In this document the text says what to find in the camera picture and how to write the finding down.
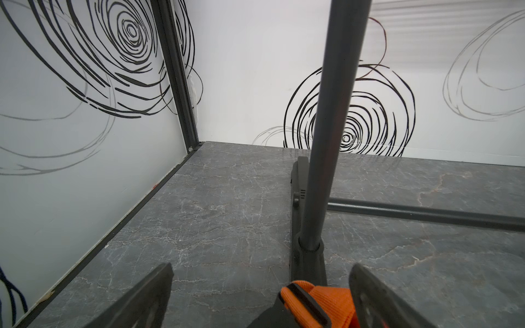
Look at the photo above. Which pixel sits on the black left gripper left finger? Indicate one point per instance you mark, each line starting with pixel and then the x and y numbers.
pixel 144 305

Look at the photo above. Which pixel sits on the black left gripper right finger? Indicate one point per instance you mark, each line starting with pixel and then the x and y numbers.
pixel 377 305

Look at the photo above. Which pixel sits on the orange crescent shoulder bag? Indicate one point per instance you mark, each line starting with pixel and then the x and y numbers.
pixel 302 304

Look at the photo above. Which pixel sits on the dark grey clothes rack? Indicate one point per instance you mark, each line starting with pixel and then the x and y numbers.
pixel 312 177

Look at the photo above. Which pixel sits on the black corner frame post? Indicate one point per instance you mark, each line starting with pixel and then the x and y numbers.
pixel 166 26

